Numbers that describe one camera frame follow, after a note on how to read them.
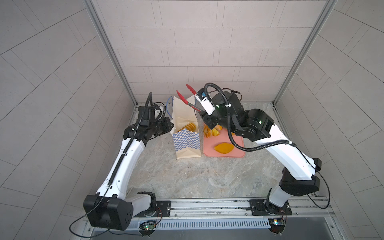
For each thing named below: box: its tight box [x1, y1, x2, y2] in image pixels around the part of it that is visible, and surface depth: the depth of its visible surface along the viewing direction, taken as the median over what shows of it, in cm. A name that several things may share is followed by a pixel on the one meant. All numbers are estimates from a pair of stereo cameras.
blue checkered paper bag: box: [170, 95, 201, 159], surface depth 79 cm
